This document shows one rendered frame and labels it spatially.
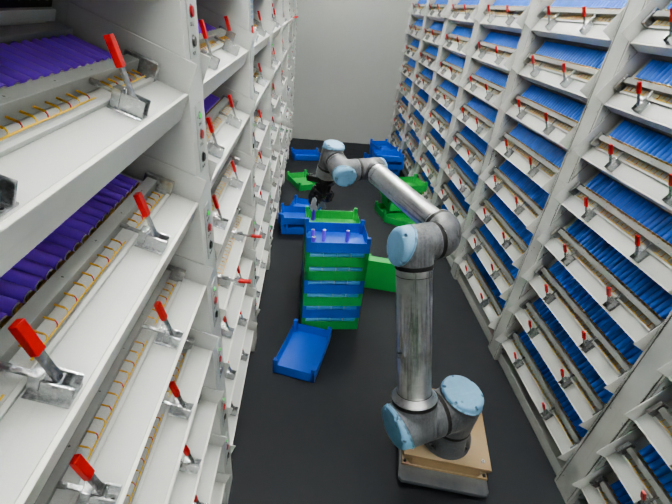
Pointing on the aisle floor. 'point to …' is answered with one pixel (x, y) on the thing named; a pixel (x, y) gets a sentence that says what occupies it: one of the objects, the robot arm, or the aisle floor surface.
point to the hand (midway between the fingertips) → (313, 207)
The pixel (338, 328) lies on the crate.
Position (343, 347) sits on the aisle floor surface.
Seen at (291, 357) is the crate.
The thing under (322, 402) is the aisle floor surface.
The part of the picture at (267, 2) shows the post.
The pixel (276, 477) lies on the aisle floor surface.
